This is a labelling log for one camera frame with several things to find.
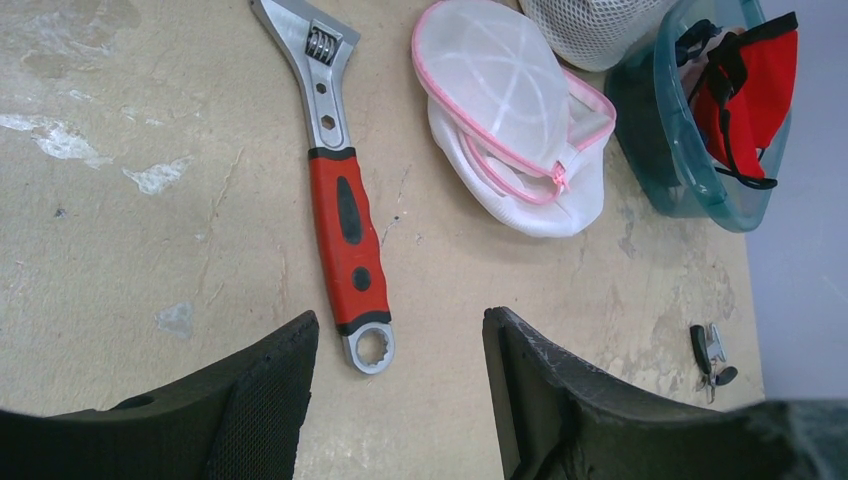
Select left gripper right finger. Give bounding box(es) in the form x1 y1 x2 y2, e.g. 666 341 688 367
482 307 847 479

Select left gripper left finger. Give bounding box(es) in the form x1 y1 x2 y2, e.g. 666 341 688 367
1 311 319 479

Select pink-trimmed mesh laundry bag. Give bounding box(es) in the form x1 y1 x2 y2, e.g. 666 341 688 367
411 1 616 238

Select teal plastic bin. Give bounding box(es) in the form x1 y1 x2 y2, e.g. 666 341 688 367
605 1 791 233

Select red and black bra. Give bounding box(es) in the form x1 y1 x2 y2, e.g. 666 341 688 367
678 12 799 190

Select black pliers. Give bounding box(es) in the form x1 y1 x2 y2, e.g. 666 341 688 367
689 323 739 404

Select dark blue garment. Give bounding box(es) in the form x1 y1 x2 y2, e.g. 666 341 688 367
674 19 721 67

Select red-handled adjustable wrench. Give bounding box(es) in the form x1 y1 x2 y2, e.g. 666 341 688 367
250 0 395 375

